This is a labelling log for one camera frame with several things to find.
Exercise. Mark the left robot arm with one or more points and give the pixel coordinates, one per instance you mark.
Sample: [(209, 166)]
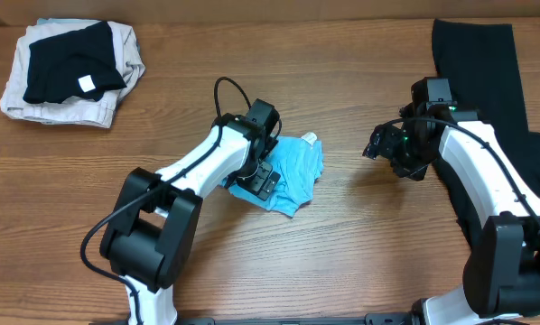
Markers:
[(148, 236)]

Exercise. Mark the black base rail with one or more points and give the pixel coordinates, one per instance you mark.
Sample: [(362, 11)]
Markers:
[(395, 318)]

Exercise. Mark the light blue t-shirt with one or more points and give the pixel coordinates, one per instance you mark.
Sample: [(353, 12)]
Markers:
[(299, 162)]

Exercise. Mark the folded beige garment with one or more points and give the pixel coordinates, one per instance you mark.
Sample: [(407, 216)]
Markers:
[(74, 110)]

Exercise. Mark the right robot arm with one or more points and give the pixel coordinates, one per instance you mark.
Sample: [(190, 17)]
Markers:
[(501, 279)]

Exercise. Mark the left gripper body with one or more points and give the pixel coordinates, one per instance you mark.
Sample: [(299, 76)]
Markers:
[(261, 181)]

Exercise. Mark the folded black garment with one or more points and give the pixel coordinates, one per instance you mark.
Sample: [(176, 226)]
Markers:
[(79, 63)]

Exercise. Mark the black garment on right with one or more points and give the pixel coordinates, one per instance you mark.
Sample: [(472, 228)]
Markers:
[(480, 62)]

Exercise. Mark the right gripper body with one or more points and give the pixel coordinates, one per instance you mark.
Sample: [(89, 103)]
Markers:
[(410, 153)]

